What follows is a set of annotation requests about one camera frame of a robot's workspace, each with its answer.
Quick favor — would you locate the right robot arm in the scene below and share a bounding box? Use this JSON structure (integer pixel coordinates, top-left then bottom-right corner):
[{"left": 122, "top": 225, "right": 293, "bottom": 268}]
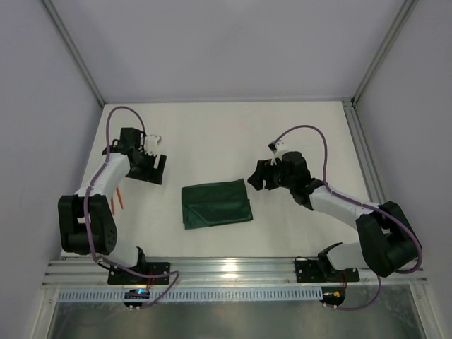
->
[{"left": 247, "top": 151, "right": 422, "bottom": 278}]

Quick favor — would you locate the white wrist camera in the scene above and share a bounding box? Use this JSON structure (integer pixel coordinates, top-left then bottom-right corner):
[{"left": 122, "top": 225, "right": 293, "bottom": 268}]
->
[
  {"left": 144, "top": 134, "right": 162, "bottom": 157},
  {"left": 268, "top": 140, "right": 290, "bottom": 166}
]

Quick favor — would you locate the right side aluminium rail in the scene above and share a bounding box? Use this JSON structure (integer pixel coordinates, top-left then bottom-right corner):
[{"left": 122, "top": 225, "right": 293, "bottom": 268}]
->
[{"left": 342, "top": 98, "right": 388, "bottom": 204}]

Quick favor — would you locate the right black controller board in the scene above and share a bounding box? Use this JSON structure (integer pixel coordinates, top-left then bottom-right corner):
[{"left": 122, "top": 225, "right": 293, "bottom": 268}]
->
[{"left": 320, "top": 287, "right": 346, "bottom": 308}]

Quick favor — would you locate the dark green cloth napkin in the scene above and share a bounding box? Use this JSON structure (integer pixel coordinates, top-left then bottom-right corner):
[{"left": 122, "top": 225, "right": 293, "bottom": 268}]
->
[{"left": 181, "top": 179, "right": 254, "bottom": 230}]

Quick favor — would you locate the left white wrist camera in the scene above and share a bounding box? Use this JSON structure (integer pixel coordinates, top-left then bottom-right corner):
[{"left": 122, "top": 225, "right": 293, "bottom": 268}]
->
[{"left": 144, "top": 134, "right": 162, "bottom": 157}]

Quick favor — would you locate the left rear frame post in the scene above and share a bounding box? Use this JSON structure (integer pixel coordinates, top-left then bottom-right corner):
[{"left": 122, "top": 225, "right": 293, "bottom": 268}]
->
[{"left": 40, "top": 0, "right": 106, "bottom": 107}]

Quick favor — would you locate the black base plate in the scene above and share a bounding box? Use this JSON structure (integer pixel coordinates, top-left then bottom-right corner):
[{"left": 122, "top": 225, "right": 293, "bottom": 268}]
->
[
  {"left": 294, "top": 259, "right": 360, "bottom": 283},
  {"left": 107, "top": 262, "right": 170, "bottom": 285}
]

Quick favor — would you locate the left black controller board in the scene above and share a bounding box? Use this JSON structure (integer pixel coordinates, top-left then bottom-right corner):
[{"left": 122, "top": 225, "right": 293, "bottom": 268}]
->
[{"left": 123, "top": 288, "right": 150, "bottom": 309}]

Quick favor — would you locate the right rear frame post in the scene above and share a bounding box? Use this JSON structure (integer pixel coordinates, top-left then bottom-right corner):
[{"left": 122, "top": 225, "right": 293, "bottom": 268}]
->
[{"left": 351, "top": 0, "right": 419, "bottom": 106}]

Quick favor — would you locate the front aluminium rail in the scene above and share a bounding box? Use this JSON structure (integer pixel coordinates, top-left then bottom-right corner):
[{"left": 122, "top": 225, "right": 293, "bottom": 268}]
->
[{"left": 41, "top": 256, "right": 429, "bottom": 287}]

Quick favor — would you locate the frame post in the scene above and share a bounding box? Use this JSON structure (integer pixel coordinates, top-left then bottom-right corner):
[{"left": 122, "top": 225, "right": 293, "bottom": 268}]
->
[
  {"left": 40, "top": 0, "right": 106, "bottom": 107},
  {"left": 351, "top": 0, "right": 419, "bottom": 106}
]

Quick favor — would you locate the slotted grey cable duct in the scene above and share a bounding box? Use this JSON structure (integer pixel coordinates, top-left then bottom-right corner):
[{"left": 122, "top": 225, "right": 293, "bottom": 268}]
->
[{"left": 56, "top": 286, "right": 322, "bottom": 303}]

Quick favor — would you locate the aluminium rail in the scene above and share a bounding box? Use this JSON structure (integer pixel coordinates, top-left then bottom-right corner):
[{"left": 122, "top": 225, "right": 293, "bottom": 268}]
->
[
  {"left": 342, "top": 98, "right": 388, "bottom": 204},
  {"left": 41, "top": 256, "right": 429, "bottom": 287}
]

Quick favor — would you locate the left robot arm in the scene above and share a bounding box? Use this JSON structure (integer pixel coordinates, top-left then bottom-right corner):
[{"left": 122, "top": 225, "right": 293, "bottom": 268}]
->
[{"left": 57, "top": 127, "right": 167, "bottom": 278}]

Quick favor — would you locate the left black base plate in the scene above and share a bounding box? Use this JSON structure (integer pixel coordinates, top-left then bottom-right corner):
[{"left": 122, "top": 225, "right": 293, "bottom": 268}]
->
[{"left": 107, "top": 262, "right": 170, "bottom": 285}]

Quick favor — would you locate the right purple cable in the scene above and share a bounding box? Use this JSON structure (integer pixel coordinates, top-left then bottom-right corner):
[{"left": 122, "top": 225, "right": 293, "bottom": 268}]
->
[{"left": 268, "top": 124, "right": 424, "bottom": 311}]

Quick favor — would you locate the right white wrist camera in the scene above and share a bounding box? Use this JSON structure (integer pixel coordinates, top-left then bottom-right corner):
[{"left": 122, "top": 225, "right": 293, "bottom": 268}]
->
[{"left": 268, "top": 140, "right": 290, "bottom": 166}]

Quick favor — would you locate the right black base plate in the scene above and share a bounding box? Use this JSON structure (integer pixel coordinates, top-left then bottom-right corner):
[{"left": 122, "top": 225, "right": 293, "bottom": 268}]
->
[{"left": 294, "top": 259, "right": 360, "bottom": 283}]

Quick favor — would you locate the black controller board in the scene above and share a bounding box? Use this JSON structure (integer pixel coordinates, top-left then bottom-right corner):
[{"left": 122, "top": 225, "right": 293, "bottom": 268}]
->
[
  {"left": 123, "top": 288, "right": 150, "bottom": 309},
  {"left": 320, "top": 287, "right": 346, "bottom": 308}
]

